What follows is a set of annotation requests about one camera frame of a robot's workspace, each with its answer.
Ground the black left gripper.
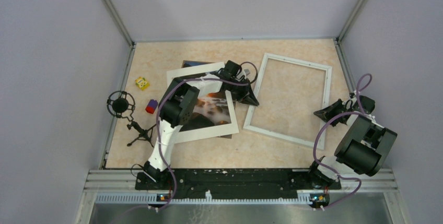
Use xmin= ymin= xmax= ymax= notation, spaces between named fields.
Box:
xmin=228 ymin=77 xmax=259 ymax=106

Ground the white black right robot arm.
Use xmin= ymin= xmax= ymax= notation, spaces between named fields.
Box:
xmin=306 ymin=93 xmax=398 ymax=188

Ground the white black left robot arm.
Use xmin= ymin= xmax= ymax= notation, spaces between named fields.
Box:
xmin=143 ymin=60 xmax=259 ymax=189

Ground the white matted landscape photo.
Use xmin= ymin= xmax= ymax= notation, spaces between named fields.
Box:
xmin=166 ymin=62 xmax=240 ymax=145

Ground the red purple small block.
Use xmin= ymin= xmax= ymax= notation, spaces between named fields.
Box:
xmin=145 ymin=99 xmax=158 ymax=114

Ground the yellow small block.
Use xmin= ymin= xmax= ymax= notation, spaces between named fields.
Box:
xmin=135 ymin=77 xmax=150 ymax=91

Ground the black microphone on tripod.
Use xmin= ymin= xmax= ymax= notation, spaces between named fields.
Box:
xmin=106 ymin=90 xmax=156 ymax=147

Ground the white picture frame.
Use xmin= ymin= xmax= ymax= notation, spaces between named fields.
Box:
xmin=243 ymin=53 xmax=332 ymax=148

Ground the brown frame backing board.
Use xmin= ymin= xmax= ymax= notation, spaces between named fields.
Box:
xmin=165 ymin=60 xmax=241 ymax=139

